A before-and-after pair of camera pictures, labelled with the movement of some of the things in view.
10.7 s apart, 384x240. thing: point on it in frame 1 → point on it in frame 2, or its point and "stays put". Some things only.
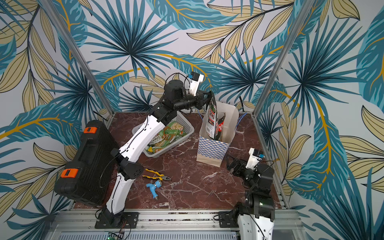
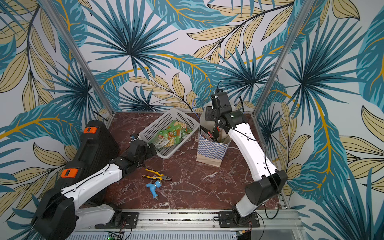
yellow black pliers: [161, 177] stays put
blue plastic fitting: [153, 187] stays put
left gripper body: [198, 101] → [148, 153]
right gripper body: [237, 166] → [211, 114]
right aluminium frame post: [304, 12] stays put
